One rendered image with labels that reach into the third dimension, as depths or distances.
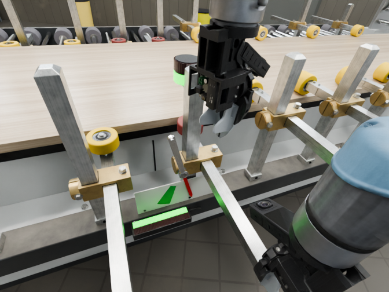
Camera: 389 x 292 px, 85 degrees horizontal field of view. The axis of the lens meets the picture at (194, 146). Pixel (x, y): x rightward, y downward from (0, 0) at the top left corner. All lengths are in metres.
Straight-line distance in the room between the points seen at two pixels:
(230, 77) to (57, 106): 0.28
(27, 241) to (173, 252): 0.83
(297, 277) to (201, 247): 1.07
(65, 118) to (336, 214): 0.41
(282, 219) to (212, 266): 1.02
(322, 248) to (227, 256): 1.14
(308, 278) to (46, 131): 0.65
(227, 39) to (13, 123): 0.62
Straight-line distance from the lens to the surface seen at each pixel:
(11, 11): 1.52
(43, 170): 0.82
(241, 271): 1.38
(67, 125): 0.44
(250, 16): 0.32
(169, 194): 0.63
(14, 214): 0.91
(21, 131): 0.72
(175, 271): 1.33
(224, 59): 0.33
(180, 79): 0.47
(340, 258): 0.28
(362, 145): 0.21
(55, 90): 0.41
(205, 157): 0.57
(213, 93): 0.33
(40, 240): 0.71
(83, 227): 0.69
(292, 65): 0.56
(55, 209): 0.86
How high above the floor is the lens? 1.26
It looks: 41 degrees down
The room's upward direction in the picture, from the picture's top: 5 degrees clockwise
